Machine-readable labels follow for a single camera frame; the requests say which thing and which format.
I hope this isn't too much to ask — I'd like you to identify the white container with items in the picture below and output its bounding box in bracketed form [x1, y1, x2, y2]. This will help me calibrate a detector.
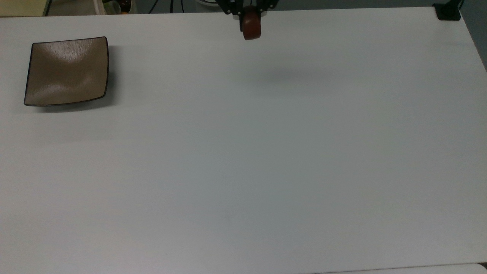
[91, 0, 137, 15]

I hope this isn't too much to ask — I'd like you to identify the small round brown food item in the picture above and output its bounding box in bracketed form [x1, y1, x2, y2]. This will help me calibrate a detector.
[242, 5, 262, 41]

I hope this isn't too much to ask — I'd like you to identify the yellow board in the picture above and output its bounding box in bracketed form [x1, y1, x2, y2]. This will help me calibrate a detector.
[0, 0, 49, 17]

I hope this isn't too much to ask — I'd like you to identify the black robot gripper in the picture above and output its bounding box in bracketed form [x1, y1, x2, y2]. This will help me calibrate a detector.
[215, 0, 280, 32]

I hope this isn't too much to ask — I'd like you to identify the square brown ceramic plate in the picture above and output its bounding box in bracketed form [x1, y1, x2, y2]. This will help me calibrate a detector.
[24, 36, 110, 107]

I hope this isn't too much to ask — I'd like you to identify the black table clamp mount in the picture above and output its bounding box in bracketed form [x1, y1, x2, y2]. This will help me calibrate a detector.
[433, 0, 465, 21]

